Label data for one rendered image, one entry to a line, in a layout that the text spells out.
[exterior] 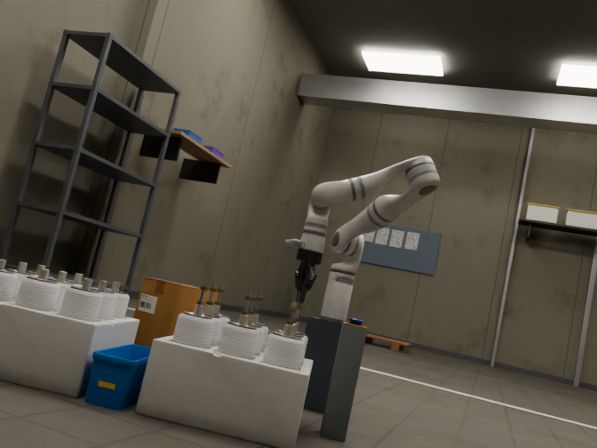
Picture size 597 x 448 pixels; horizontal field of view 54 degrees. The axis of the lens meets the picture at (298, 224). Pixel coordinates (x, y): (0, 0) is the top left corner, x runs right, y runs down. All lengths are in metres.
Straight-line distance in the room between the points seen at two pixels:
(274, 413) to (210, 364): 0.19
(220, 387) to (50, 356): 0.43
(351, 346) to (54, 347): 0.77
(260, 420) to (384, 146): 9.37
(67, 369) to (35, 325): 0.13
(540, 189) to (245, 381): 9.09
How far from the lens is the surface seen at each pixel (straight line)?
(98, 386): 1.52
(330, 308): 2.04
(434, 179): 1.78
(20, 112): 4.68
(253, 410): 1.45
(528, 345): 9.94
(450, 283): 9.98
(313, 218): 1.72
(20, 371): 1.61
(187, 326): 1.49
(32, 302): 1.63
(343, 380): 1.66
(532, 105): 8.65
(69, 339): 1.56
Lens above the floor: 0.35
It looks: 7 degrees up
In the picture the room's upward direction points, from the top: 13 degrees clockwise
